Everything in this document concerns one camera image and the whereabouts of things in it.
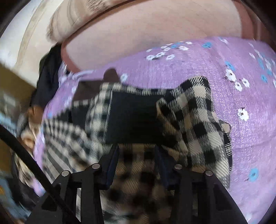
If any tan striped fuzzy garment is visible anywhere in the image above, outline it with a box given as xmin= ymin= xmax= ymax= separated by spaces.
xmin=14 ymin=114 xmax=41 ymax=189

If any black cream plaid jacket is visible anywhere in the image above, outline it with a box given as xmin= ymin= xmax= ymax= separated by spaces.
xmin=43 ymin=69 xmax=231 ymax=223

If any black cable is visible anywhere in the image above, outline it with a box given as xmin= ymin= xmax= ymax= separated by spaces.
xmin=0 ymin=125 xmax=72 ymax=216

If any dark navy garment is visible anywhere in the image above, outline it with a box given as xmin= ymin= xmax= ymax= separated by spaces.
xmin=29 ymin=44 xmax=62 ymax=109

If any purple floral bed sheet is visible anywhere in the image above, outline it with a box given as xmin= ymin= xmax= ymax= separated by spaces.
xmin=32 ymin=36 xmax=276 ymax=224

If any beige striped pillow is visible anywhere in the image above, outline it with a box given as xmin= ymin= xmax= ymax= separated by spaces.
xmin=46 ymin=0 xmax=133 ymax=43

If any brown fuzzy garment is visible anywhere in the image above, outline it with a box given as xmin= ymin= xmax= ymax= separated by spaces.
xmin=27 ymin=105 xmax=43 ymax=129

